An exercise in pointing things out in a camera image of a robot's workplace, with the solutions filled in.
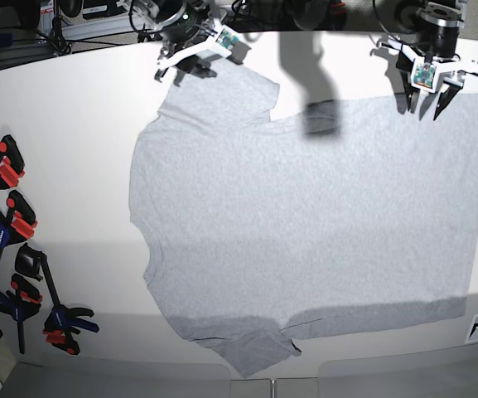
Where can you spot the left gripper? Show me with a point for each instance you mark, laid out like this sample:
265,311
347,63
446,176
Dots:
435,45

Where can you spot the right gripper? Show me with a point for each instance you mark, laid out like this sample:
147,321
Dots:
185,33

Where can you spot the light grey T-shirt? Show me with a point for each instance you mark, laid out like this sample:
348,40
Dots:
348,217

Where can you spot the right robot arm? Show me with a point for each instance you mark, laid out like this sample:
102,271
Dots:
149,20

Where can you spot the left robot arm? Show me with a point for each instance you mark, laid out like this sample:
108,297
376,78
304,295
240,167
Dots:
432,14

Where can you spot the long bar blue clamp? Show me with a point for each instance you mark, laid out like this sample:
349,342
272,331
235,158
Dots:
63,323

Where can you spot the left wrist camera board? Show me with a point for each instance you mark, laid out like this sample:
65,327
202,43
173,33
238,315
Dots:
423,76

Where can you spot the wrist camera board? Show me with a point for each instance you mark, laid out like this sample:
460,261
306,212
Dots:
227,40
423,76

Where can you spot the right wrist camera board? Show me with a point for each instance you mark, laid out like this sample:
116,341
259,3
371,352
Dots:
227,40

